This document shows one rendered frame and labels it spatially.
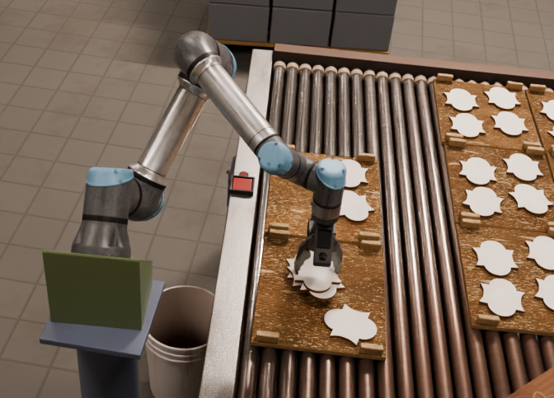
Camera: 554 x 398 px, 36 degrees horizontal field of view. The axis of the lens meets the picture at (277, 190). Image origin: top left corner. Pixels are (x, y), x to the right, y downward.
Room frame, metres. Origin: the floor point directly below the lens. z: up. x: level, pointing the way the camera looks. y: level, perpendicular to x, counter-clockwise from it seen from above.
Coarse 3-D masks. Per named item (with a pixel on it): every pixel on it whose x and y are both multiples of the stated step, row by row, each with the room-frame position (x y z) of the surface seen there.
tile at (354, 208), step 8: (344, 192) 2.04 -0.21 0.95; (352, 192) 2.04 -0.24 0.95; (344, 200) 2.00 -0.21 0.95; (352, 200) 2.00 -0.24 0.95; (360, 200) 2.01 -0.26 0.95; (344, 208) 1.96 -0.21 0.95; (352, 208) 1.96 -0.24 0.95; (360, 208) 1.97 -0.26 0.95; (368, 208) 1.97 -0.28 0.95; (344, 216) 1.93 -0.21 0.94; (352, 216) 1.93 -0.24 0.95; (360, 216) 1.93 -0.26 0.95
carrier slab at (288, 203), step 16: (320, 160) 2.21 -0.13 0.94; (272, 176) 2.09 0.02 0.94; (368, 176) 2.15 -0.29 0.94; (272, 192) 2.01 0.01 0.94; (288, 192) 2.02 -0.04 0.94; (304, 192) 2.03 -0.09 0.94; (368, 192) 2.07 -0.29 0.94; (272, 208) 1.94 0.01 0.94; (288, 208) 1.94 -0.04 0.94; (304, 208) 1.95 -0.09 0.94; (304, 224) 1.88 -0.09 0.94; (336, 224) 1.90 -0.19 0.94; (352, 224) 1.90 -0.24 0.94; (368, 224) 1.91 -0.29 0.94; (352, 240) 1.83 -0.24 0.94
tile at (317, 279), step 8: (312, 256) 1.68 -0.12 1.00; (304, 264) 1.65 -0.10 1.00; (304, 272) 1.61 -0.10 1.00; (312, 272) 1.62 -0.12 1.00; (320, 272) 1.62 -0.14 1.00; (328, 272) 1.62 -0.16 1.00; (296, 280) 1.58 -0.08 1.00; (304, 280) 1.58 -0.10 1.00; (312, 280) 1.59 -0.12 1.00; (320, 280) 1.59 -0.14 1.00; (328, 280) 1.59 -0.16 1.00; (336, 280) 1.60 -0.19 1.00; (312, 288) 1.56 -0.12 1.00; (320, 288) 1.56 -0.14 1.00; (328, 288) 1.57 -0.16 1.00
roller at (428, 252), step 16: (416, 112) 2.59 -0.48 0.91; (416, 128) 2.48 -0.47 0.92; (416, 144) 2.38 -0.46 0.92; (416, 160) 2.29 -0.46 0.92; (416, 176) 2.20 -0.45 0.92; (416, 192) 2.12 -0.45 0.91; (416, 208) 2.05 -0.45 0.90; (432, 240) 1.90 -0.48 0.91; (432, 256) 1.82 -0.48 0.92; (432, 272) 1.75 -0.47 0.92; (432, 288) 1.69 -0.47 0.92; (432, 304) 1.63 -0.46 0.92; (432, 320) 1.57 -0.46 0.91; (432, 336) 1.52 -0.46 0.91; (432, 352) 1.47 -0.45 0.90; (448, 368) 1.41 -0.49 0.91; (448, 384) 1.36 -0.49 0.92
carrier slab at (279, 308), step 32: (288, 256) 1.74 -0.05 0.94; (352, 256) 1.76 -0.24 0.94; (288, 288) 1.61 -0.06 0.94; (352, 288) 1.64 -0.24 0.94; (256, 320) 1.48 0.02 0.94; (288, 320) 1.50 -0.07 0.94; (320, 320) 1.51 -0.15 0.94; (384, 320) 1.53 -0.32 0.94; (320, 352) 1.41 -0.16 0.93; (352, 352) 1.41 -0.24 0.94; (384, 352) 1.42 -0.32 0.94
